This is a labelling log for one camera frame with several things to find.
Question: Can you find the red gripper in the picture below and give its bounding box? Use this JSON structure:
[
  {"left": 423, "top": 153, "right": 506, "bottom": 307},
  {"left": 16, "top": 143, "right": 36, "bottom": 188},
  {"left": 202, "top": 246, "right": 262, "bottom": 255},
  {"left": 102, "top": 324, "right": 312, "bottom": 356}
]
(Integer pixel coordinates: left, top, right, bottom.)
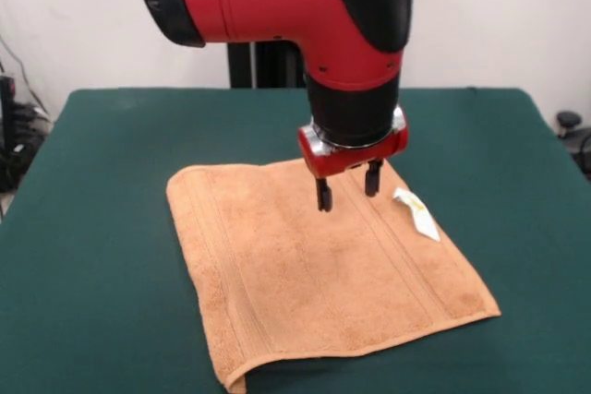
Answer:
[{"left": 297, "top": 105, "right": 410, "bottom": 213}]

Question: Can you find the orange terry towel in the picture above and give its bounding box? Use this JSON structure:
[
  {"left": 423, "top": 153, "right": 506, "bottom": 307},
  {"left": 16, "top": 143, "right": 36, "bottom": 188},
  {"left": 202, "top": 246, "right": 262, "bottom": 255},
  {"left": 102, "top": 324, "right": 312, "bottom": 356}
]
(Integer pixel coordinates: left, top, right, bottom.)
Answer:
[{"left": 165, "top": 158, "right": 502, "bottom": 394}]

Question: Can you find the black office chair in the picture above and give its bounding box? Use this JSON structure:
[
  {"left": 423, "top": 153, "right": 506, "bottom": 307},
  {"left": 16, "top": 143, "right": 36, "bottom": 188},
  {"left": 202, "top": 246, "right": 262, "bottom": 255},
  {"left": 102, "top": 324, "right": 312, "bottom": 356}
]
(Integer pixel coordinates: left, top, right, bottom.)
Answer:
[{"left": 555, "top": 110, "right": 591, "bottom": 169}]

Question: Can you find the dark green table cloth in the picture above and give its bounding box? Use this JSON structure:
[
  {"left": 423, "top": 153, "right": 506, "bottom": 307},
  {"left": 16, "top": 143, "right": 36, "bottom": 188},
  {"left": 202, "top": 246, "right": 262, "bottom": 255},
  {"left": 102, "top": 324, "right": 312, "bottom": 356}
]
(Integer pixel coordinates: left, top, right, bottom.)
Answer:
[{"left": 0, "top": 87, "right": 591, "bottom": 394}]

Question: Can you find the black electronics box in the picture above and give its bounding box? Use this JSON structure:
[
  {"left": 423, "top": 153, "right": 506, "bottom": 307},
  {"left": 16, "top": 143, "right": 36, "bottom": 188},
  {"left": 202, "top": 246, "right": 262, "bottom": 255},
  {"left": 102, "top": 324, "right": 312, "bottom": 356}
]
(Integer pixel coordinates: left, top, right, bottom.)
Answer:
[{"left": 0, "top": 73, "right": 17, "bottom": 141}]

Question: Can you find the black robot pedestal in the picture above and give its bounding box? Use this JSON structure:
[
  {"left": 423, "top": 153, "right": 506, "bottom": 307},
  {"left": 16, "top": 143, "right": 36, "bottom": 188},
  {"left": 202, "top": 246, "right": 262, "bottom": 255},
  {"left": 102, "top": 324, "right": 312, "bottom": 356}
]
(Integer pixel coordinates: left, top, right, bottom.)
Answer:
[{"left": 228, "top": 41, "right": 309, "bottom": 90}]

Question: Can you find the black cable bundle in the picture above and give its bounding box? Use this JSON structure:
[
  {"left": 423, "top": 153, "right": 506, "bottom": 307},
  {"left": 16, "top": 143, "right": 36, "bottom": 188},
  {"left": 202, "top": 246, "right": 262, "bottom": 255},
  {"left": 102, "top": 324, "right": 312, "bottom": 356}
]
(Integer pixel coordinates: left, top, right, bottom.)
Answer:
[{"left": 0, "top": 38, "right": 55, "bottom": 193}]

